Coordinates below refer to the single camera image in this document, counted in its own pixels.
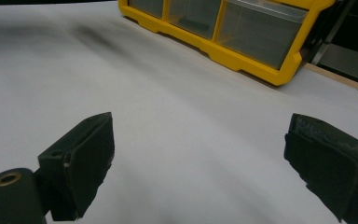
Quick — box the clear plastic drawer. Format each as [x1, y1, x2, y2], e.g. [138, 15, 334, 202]
[166, 0, 224, 41]

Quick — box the yellow and black drawer organizer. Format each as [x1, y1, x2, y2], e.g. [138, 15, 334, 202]
[117, 0, 345, 88]

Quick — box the grey metal stand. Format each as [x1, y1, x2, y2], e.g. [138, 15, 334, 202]
[310, 0, 358, 87]

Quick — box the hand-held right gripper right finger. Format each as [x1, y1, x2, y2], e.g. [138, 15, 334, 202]
[283, 113, 358, 224]

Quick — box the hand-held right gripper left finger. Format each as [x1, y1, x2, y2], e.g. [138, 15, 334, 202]
[37, 111, 117, 222]

